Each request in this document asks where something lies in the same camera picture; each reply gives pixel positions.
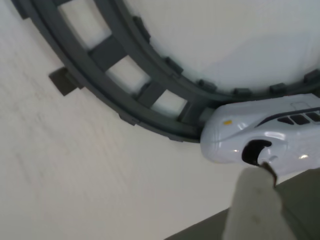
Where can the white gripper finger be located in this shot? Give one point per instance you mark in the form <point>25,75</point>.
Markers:
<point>255,207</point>

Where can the white Shinkansen toy locomotive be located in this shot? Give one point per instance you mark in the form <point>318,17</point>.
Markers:
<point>225,140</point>

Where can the grey circular toy rail track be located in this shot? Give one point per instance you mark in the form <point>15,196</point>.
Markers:
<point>102,53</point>

